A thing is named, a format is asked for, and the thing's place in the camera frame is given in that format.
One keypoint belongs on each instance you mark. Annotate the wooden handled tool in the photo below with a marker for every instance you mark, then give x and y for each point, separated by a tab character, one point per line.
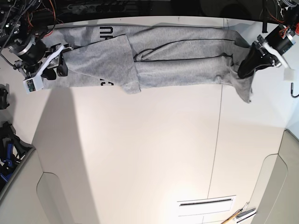
231	217

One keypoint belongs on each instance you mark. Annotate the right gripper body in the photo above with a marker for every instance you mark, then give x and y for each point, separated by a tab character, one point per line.
33	54

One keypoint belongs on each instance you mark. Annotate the white cable slot plate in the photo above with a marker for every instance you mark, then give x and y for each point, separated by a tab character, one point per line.
205	206

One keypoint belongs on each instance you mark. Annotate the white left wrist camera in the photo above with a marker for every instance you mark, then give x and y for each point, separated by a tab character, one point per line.
289	75

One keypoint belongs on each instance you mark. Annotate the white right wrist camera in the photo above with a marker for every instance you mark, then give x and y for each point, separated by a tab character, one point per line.
33	84

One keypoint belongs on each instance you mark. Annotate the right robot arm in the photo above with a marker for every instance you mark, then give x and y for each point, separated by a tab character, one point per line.
26	27

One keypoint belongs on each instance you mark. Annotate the black device at left edge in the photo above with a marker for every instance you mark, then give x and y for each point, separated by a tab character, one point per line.
4	104

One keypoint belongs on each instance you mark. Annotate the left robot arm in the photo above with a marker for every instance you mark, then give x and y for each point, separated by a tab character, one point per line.
289	15

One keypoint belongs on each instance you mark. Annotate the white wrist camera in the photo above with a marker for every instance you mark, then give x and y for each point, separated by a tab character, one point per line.
33	84
289	75

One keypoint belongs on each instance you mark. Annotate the grey T-shirt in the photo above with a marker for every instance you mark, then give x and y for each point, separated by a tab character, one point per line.
138	57

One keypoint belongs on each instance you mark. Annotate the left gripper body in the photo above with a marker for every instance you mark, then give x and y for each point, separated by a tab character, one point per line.
270	50

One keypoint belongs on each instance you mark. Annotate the blue and black equipment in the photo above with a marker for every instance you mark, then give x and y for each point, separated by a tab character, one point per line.
12	151

